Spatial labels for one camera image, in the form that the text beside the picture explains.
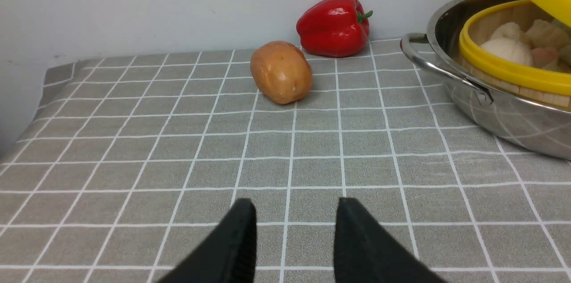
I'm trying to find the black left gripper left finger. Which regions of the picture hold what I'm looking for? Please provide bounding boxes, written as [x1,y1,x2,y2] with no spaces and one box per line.
[159,198,257,283]

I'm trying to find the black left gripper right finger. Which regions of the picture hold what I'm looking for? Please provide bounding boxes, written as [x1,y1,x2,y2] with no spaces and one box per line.
[334,197,445,283]

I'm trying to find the yellow-rimmed bamboo steamer basket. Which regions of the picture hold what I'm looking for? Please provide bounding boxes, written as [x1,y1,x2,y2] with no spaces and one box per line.
[459,0,570,109]

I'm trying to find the grey white-checked tablecloth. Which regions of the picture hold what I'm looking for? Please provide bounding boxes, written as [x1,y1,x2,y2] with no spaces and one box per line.
[1,40,570,283]

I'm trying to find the brown potato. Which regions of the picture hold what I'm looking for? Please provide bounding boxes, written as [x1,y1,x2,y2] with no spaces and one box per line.
[249,41,313,105]

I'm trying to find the red bell pepper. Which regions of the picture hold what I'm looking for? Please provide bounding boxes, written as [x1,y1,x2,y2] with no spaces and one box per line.
[296,0,373,58]

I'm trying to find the white round bun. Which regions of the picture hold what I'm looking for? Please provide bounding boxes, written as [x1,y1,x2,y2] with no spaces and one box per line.
[480,37,534,66]

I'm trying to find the pink dumpling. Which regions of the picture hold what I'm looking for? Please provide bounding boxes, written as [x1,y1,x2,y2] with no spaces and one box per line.
[531,47,559,69]

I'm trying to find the white dumpling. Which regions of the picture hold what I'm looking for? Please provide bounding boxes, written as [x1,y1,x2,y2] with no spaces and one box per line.
[525,19,571,50]

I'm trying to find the stainless steel two-handled pot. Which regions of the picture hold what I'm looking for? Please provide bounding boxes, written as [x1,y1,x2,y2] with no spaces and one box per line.
[400,0,571,160]

